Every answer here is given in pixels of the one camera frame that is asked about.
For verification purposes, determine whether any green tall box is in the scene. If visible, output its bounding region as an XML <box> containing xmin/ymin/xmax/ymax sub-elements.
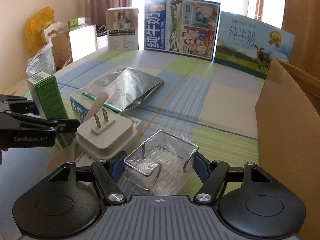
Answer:
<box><xmin>26</xmin><ymin>71</ymin><xmax>75</xmax><ymax>149</ymax></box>

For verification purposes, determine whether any beige plastic spoon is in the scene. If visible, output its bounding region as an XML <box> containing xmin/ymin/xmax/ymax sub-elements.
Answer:
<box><xmin>83</xmin><ymin>91</ymin><xmax>108</xmax><ymax>123</ymax></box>

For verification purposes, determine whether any silver foil pouch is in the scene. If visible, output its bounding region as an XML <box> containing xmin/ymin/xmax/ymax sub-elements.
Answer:
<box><xmin>82</xmin><ymin>67</ymin><xmax>164</xmax><ymax>113</ymax></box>

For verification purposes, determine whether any person left hand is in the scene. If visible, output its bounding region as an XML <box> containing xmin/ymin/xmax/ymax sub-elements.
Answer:
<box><xmin>0</xmin><ymin>148</ymin><xmax>8</xmax><ymax>165</ymax></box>

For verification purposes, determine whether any clear plastic bag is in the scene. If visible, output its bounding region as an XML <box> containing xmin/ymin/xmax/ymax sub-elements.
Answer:
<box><xmin>26</xmin><ymin>41</ymin><xmax>56</xmax><ymax>76</ymax></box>

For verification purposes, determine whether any blue dental floss box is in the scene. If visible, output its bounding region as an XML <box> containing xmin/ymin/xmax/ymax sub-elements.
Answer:
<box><xmin>69</xmin><ymin>89</ymin><xmax>107</xmax><ymax>123</ymax></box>

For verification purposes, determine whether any yellow plastic bag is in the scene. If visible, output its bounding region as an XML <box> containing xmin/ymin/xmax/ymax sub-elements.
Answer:
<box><xmin>24</xmin><ymin>7</ymin><xmax>54</xmax><ymax>53</ymax></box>

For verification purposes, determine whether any white power adapter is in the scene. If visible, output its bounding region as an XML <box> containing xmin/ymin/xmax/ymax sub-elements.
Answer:
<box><xmin>76</xmin><ymin>107</ymin><xmax>138</xmax><ymax>160</ymax></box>

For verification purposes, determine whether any white paper bag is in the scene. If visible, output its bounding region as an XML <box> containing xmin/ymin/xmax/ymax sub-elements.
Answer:
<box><xmin>69</xmin><ymin>25</ymin><xmax>98</xmax><ymax>62</ymax></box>

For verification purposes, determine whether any brown cardboard box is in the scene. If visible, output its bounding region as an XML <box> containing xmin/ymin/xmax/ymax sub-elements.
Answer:
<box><xmin>255</xmin><ymin>59</ymin><xmax>319</xmax><ymax>239</ymax></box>

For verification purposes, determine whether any checkered tablecloth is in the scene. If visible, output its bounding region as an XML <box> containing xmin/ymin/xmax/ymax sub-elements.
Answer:
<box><xmin>0</xmin><ymin>48</ymin><xmax>267</xmax><ymax>230</ymax></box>

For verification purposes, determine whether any white product box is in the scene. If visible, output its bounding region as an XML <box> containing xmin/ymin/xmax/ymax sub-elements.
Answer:
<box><xmin>106</xmin><ymin>7</ymin><xmax>139</xmax><ymax>50</ymax></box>

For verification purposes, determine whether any green pasture milk box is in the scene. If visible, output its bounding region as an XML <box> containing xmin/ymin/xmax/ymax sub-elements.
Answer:
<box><xmin>214</xmin><ymin>11</ymin><xmax>295</xmax><ymax>79</ymax></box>

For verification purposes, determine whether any blue milk carton box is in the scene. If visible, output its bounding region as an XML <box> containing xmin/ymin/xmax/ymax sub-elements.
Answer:
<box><xmin>144</xmin><ymin>0</ymin><xmax>220</xmax><ymax>61</ymax></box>

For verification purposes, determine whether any wooden door panel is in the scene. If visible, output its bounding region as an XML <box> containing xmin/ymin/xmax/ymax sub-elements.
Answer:
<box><xmin>282</xmin><ymin>0</ymin><xmax>319</xmax><ymax>78</ymax></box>

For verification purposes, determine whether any brown cardboard carton with handle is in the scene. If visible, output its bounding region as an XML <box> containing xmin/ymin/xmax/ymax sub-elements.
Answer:
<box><xmin>42</xmin><ymin>22</ymin><xmax>73</xmax><ymax>70</ymax></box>

